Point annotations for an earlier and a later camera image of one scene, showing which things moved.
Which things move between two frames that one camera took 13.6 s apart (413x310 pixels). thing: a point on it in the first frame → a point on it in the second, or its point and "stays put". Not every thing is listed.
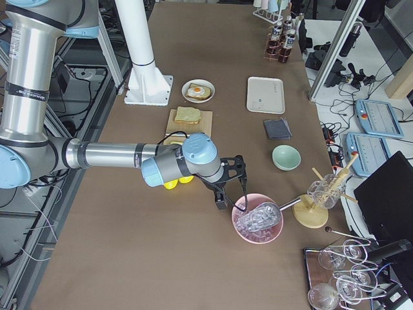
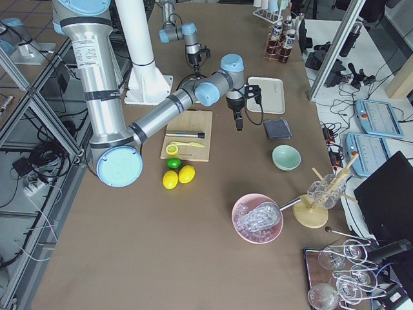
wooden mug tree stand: x=309 y=216 stays put
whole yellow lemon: x=171 y=184 stays put
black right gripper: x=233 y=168 → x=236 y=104
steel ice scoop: x=261 y=216 stays put
